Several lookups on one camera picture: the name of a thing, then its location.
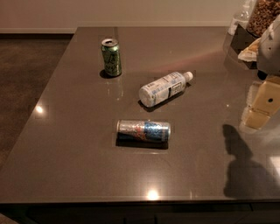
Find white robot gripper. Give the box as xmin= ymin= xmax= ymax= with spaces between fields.
xmin=242 ymin=15 xmax=280 ymax=130

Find blue label plastic bottle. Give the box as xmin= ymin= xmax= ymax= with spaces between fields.
xmin=138 ymin=72 xmax=193 ymax=108

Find clear plastic bottle background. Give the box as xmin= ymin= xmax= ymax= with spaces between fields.
xmin=227 ymin=0 xmax=251 ymax=36

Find snack packet on box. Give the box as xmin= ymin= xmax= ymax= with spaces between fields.
xmin=238 ymin=38 xmax=261 ymax=62

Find dark box on table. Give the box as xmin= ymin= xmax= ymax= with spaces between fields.
xmin=230 ymin=24 xmax=256 ymax=69

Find jar of nuts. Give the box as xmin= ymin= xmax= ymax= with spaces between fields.
xmin=247 ymin=0 xmax=280 ymax=37

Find silver blue energy drink can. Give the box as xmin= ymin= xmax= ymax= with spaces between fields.
xmin=116 ymin=120 xmax=171 ymax=143

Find green soda can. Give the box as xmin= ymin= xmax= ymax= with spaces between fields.
xmin=101 ymin=38 xmax=122 ymax=77

